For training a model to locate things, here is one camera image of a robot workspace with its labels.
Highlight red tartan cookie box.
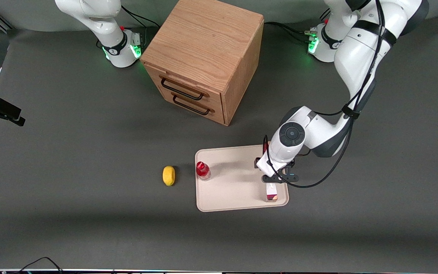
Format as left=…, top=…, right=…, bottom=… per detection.
left=266, top=183, right=279, bottom=202

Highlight cream plastic tray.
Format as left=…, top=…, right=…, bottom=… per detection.
left=195, top=144, right=290, bottom=212

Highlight small red bottle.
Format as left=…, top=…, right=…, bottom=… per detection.
left=196, top=161, right=211, bottom=181

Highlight yellow lemon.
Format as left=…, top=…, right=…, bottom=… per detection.
left=162, top=166, right=176, bottom=186

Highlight wooden drawer cabinet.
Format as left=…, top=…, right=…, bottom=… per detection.
left=140, top=0, right=264, bottom=126

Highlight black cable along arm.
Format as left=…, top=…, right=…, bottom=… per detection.
left=276, top=0, right=387, bottom=189

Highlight black drawer handle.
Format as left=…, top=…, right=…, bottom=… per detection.
left=172, top=95, right=211, bottom=116
left=161, top=77, right=205, bottom=101

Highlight black base cable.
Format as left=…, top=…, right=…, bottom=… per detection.
left=263, top=22, right=318, bottom=43
left=121, top=6, right=160, bottom=29

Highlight thin black table cable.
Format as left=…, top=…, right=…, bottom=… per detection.
left=14, top=257, right=64, bottom=274

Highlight black camera clamp mount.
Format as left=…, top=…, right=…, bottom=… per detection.
left=0, top=88, right=26, bottom=127

